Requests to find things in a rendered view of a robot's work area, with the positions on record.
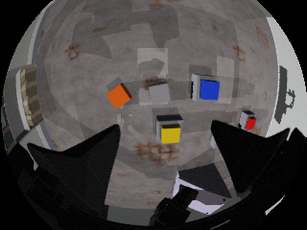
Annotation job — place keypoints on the blue button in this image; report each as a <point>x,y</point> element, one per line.
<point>205,88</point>

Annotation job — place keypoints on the red button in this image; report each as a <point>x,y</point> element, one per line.
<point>247,120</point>

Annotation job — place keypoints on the yellow button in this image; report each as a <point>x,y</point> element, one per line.
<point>168,128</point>

